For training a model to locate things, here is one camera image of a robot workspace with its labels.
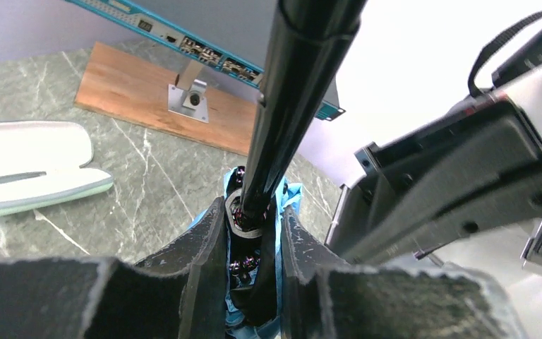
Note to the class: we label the mint green umbrella case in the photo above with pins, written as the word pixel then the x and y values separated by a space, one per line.
pixel 43 163

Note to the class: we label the brown wooden board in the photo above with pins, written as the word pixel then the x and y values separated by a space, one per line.
pixel 126 87

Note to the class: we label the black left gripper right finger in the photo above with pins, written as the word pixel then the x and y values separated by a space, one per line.
pixel 325 297

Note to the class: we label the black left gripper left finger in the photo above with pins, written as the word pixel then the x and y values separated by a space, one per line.
pixel 177 292

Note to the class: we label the grey metal mounting bracket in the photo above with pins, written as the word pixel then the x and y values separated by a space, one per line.
pixel 186 95

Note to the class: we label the light blue folding umbrella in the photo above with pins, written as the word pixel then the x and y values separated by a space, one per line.
pixel 308 42

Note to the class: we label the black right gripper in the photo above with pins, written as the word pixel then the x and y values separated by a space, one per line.
pixel 471 171

